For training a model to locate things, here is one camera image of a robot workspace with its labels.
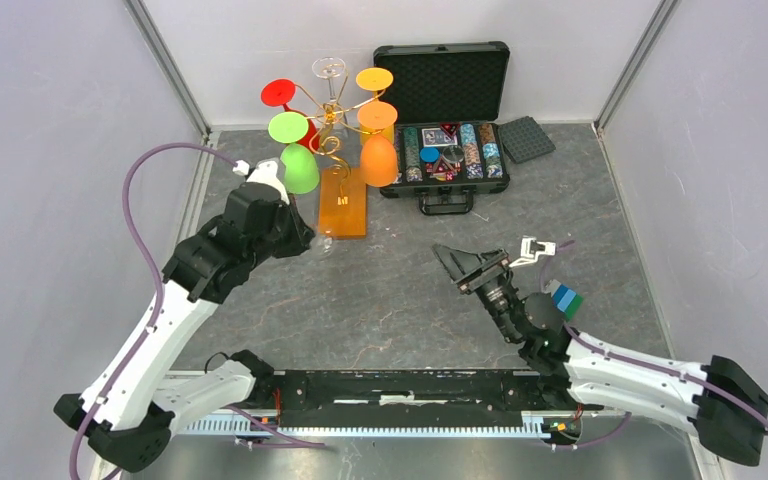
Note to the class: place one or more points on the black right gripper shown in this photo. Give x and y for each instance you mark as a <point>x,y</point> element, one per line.
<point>460,263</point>

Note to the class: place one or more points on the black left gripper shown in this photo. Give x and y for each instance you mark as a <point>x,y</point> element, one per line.
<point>301,234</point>

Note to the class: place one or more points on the clear wine glass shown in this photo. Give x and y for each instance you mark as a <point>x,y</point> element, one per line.
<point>334,72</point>
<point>321,246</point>

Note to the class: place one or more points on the green wine glass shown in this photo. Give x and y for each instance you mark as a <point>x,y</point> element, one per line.
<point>301,173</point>

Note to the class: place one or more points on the orange wine glass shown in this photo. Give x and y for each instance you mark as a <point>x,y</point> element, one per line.
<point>378,158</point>

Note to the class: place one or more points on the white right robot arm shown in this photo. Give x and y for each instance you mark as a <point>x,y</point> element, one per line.
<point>719,403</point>

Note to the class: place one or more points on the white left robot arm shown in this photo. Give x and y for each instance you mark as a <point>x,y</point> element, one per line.
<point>122,415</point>

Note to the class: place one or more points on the red wine glass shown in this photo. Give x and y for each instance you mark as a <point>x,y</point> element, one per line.
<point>278,93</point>

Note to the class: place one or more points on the yellow wine glass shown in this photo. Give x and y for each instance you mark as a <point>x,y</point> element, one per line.
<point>375,83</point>

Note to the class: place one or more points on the clear round dealer button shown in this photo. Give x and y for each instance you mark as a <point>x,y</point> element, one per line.
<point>452,154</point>

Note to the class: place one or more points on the blue round chip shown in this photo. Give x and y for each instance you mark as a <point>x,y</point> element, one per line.
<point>429,154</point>

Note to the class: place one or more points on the blue green block stack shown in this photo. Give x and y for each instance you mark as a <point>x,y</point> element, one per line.
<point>566,300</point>

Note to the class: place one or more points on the black poker chip case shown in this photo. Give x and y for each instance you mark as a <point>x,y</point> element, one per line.
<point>457,87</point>

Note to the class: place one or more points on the blue playing card deck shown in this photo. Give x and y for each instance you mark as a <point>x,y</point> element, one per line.
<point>437,137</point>

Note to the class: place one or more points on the black foam pad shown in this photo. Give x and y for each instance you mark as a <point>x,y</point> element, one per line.
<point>523,139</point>

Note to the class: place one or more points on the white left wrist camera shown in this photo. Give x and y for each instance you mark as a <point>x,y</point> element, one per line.
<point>264,172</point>

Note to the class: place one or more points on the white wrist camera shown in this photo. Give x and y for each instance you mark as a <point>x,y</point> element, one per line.
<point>264,172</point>
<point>532,250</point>

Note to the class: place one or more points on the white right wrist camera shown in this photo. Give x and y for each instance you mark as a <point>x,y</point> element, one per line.
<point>532,250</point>

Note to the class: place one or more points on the gold wire rack wooden base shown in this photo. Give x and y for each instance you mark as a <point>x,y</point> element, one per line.
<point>342,210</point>

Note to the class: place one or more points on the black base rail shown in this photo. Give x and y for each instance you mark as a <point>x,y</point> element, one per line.
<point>378,399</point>

